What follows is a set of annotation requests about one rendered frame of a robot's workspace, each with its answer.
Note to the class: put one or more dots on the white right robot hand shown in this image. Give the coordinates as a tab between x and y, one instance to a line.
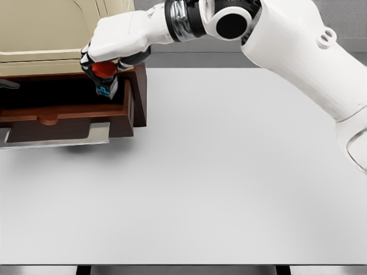
114	37

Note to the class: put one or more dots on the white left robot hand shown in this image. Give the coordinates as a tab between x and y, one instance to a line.
8	84

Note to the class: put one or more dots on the black switch with red button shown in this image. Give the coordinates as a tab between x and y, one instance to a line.
104	68

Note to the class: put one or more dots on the brown wooden cabinet drawer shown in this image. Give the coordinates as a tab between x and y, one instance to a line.
57	130

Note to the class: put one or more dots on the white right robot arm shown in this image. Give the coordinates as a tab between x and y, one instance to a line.
286	43

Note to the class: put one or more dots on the cream-topped brown wooden cabinet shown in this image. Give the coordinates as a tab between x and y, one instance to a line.
43	28

